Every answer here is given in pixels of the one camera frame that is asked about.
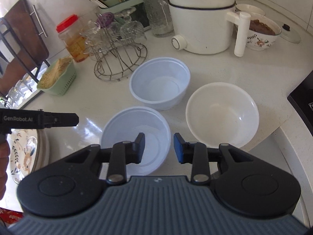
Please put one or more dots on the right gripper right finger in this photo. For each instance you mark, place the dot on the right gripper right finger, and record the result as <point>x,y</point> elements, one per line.
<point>197,154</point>

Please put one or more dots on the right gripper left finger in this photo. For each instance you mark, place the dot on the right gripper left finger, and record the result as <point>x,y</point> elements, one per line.
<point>120,155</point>

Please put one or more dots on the deer pattern ceramic plate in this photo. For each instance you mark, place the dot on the deer pattern ceramic plate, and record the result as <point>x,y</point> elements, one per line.
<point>24,151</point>

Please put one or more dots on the white ceramic bowl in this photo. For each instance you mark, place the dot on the white ceramic bowl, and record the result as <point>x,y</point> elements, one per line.
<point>222,113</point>

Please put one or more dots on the pink rose white plate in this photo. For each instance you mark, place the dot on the pink rose white plate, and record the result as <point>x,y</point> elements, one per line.
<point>42,158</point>

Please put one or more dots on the person's left hand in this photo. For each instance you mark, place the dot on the person's left hand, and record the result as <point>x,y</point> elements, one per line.
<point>4,159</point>

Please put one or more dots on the upturned drinking glass left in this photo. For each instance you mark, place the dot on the upturned drinking glass left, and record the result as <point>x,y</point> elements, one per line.
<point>5,103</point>

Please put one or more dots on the upturned drinking glass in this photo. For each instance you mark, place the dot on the upturned drinking glass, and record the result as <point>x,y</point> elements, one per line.
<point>5,103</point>
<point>27,83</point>
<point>15,95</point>

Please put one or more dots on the upturned drinking glass middle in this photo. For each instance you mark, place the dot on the upturned drinking glass middle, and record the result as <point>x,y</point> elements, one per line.
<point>15,95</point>

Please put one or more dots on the upturned drinking glass right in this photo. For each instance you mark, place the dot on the upturned drinking glass right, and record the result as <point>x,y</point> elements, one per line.
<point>27,83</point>

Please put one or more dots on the black metal dish rack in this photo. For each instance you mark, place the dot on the black metal dish rack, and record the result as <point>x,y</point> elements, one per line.
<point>28,52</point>

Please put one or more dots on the green basket of enoki mushrooms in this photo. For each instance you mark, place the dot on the green basket of enoki mushrooms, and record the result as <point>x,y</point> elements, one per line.
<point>58,77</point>

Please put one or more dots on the dark wooden cutting board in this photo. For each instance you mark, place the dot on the dark wooden cutting board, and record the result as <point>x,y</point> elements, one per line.
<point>18,16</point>

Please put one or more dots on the red lid plastic jar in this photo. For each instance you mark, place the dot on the red lid plastic jar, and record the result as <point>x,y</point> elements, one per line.
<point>69,32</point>

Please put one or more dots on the black induction cooktop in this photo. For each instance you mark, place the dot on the black induction cooktop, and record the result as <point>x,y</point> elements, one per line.
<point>301,98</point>

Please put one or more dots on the clear tall glass jar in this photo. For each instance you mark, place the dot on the clear tall glass jar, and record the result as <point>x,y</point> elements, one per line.
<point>90,19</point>

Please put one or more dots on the floral bowl with brown food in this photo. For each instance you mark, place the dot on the floral bowl with brown food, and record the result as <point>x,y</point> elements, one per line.
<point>262,36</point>

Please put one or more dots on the white electric cooking pot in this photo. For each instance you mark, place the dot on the white electric cooking pot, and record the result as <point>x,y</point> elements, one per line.
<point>205,27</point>

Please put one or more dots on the textured glass pitcher mug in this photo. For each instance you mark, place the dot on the textured glass pitcher mug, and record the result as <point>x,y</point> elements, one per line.
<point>159,17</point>

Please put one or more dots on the glass pot lid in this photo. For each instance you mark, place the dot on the glass pot lid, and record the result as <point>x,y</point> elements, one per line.
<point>288,33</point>

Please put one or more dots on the small white bowl behind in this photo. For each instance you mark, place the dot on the small white bowl behind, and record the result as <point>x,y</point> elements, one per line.
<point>249,8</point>

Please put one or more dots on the wire glass drying rack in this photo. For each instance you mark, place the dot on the wire glass drying rack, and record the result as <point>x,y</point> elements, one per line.
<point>116,43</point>

